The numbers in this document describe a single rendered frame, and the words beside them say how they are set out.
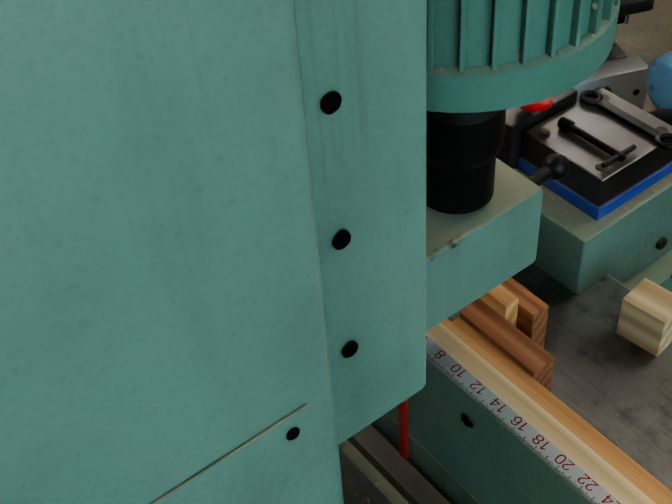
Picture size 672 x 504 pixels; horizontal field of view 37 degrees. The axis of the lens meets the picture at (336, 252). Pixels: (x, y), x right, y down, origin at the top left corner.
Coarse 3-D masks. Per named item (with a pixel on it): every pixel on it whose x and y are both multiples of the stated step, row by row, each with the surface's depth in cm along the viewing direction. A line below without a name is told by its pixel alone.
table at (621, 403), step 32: (544, 288) 85; (608, 288) 84; (576, 320) 82; (608, 320) 82; (576, 352) 79; (608, 352) 79; (640, 352) 79; (576, 384) 77; (608, 384) 77; (640, 384) 77; (416, 416) 79; (608, 416) 75; (640, 416) 75; (448, 448) 77; (640, 448) 73; (480, 480) 75
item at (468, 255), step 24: (504, 168) 70; (504, 192) 68; (528, 192) 68; (432, 216) 67; (456, 216) 66; (480, 216) 66; (504, 216) 67; (528, 216) 69; (432, 240) 65; (456, 240) 65; (480, 240) 66; (504, 240) 68; (528, 240) 70; (432, 264) 64; (456, 264) 66; (480, 264) 68; (504, 264) 70; (528, 264) 72; (432, 288) 66; (456, 288) 68; (480, 288) 70; (432, 312) 67
